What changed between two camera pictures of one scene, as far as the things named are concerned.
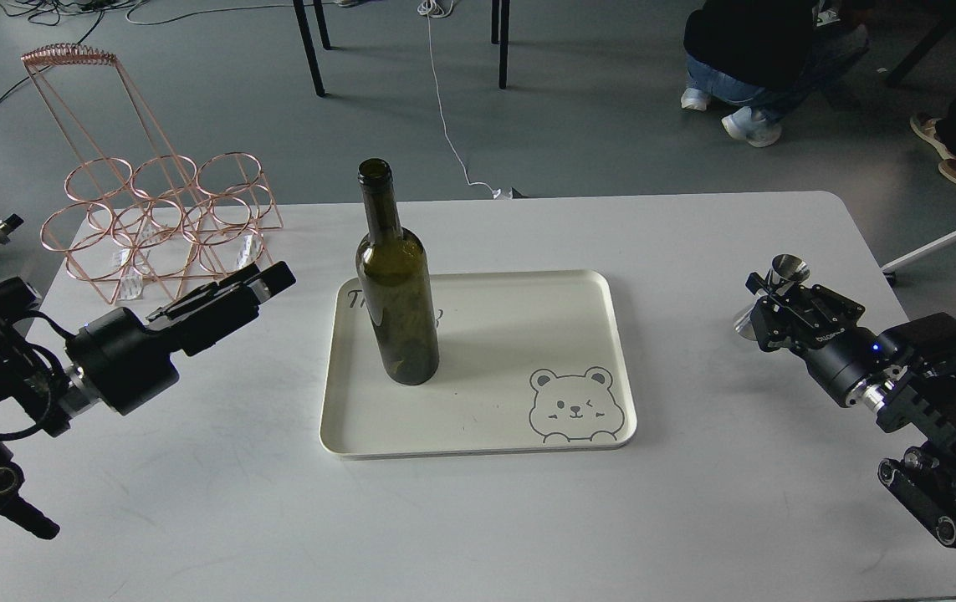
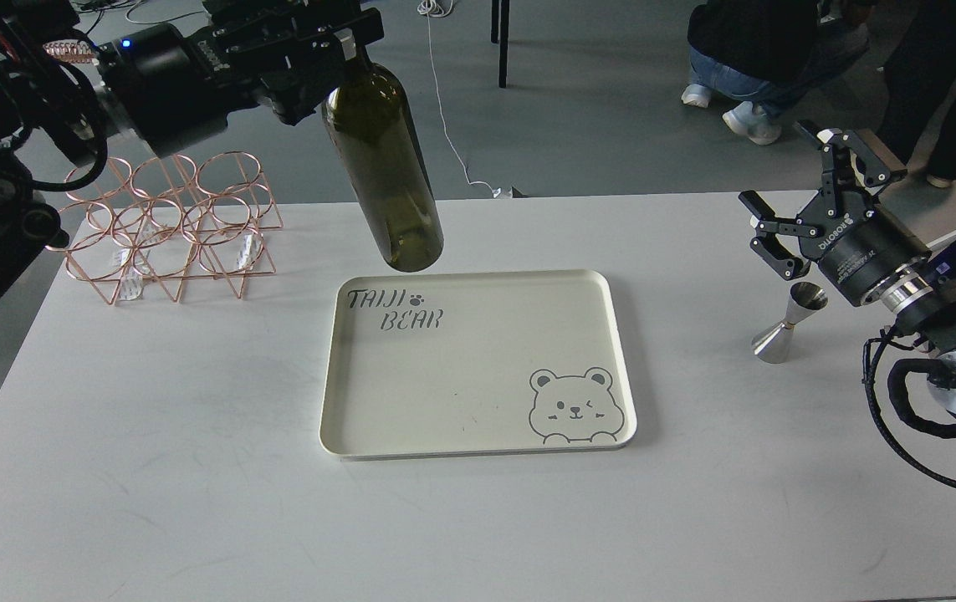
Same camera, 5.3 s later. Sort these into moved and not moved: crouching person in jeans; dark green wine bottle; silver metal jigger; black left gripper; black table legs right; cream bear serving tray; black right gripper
Moved: black left gripper; dark green wine bottle; black right gripper; silver metal jigger
Not moved: cream bear serving tray; crouching person in jeans; black table legs right
